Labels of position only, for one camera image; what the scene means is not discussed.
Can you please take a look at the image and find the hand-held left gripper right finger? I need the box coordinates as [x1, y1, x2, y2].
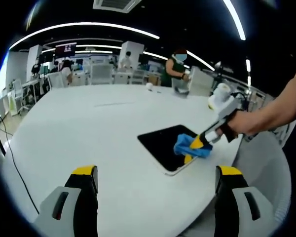
[215, 165, 277, 237]

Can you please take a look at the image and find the white mesh office chair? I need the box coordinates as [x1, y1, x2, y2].
[90, 63, 113, 85]
[46, 71, 65, 89]
[130, 69, 146, 84]

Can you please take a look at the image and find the straight ceiling light strip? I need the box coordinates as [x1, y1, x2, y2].
[223, 0, 247, 41]

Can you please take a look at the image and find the person's right hand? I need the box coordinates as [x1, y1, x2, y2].
[218, 110, 256, 143]

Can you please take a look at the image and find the white slatted chair back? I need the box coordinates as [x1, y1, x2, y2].
[188, 67, 213, 97]

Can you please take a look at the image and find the dark grey device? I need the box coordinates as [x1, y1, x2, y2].
[172, 85, 190, 97]

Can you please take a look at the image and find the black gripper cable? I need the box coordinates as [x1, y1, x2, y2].
[230, 91, 250, 112]

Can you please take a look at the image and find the blue cleaning cloth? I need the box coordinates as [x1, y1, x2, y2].
[173, 133, 213, 160]

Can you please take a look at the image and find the black floor cable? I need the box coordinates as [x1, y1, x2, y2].
[0, 116, 40, 215]

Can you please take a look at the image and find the ceiling air vent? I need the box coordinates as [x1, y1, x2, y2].
[92, 0, 143, 13]

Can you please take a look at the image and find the curved ceiling light strip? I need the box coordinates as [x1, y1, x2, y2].
[9, 21, 161, 50]

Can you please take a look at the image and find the red wall display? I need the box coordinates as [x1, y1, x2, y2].
[54, 43, 77, 56]

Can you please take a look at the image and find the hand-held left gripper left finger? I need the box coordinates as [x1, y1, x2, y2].
[36, 164, 99, 237]

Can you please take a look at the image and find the grey mesh office chair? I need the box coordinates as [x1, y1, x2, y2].
[233, 134, 293, 223]

